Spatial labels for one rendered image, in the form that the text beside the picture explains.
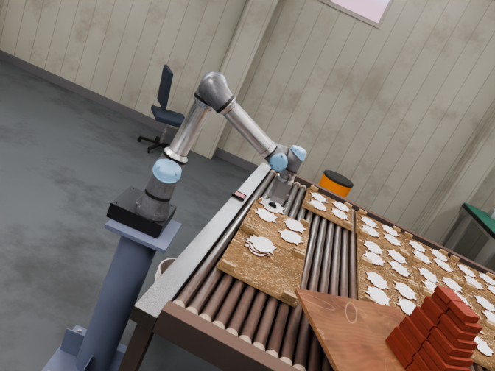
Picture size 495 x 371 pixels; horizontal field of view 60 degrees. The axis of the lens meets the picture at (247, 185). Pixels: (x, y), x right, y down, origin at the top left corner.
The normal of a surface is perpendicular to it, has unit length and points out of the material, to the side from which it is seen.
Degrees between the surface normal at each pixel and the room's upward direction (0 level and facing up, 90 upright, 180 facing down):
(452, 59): 90
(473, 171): 90
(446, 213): 90
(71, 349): 90
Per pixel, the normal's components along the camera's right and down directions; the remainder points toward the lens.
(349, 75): -0.11, 0.33
